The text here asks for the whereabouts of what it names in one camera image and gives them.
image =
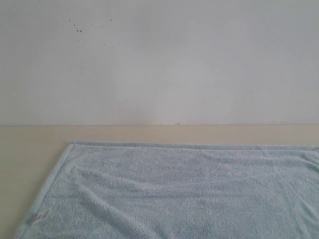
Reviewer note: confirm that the light blue terry towel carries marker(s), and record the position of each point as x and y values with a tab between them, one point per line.
109	190

